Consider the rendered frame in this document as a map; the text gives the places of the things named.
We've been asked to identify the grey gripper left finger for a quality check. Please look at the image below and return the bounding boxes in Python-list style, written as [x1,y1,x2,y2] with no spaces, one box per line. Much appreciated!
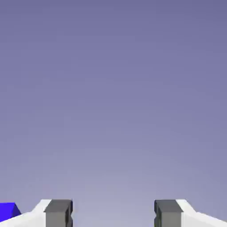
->
[0,199,74,227]

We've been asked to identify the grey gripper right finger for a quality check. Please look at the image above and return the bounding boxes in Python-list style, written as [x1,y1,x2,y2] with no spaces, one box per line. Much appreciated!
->
[153,199,227,227]

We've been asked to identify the large blue box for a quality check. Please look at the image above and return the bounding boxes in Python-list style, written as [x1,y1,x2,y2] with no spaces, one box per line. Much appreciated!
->
[0,202,22,223]

